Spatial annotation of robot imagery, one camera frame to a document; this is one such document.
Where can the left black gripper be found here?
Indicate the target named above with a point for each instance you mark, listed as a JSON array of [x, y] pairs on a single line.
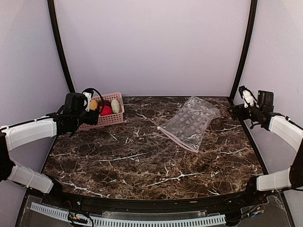
[[93, 117]]

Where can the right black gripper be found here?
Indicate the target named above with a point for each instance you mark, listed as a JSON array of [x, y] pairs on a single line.
[[242, 115]]

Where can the yellow peach fruit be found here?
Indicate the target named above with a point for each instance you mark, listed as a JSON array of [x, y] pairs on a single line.
[[94, 104]]

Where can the red tomato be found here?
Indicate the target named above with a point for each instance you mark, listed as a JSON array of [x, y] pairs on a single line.
[[106, 110]]

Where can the pink perforated plastic basket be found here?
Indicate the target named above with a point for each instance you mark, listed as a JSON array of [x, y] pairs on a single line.
[[111, 119]]

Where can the pale green radish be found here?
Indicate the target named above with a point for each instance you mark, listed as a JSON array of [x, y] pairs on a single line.
[[115, 106]]

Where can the clear zip top bag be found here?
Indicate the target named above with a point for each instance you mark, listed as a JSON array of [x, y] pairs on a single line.
[[187, 127]]

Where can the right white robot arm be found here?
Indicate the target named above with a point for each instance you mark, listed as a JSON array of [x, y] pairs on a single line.
[[290, 178]]

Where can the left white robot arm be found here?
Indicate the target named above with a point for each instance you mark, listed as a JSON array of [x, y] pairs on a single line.
[[17, 135]]

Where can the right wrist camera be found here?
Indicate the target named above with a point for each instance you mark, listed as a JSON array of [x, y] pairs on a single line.
[[248, 97]]

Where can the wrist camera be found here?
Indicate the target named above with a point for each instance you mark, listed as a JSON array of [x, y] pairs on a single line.
[[248, 97], [88, 93]]

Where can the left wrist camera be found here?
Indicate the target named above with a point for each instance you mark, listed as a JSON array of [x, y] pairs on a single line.
[[88, 93]]

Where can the black front rail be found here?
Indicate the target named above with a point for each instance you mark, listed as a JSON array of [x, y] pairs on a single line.
[[230, 204]]

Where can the white slotted cable duct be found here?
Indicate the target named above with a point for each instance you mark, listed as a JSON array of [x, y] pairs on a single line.
[[120, 219]]

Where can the left black frame post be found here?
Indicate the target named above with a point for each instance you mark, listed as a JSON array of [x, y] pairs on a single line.
[[59, 46]]

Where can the black frame post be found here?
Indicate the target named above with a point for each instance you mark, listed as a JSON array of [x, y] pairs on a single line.
[[245, 50], [59, 46]]

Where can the right black frame post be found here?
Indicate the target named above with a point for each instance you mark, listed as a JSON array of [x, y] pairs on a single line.
[[245, 50]]

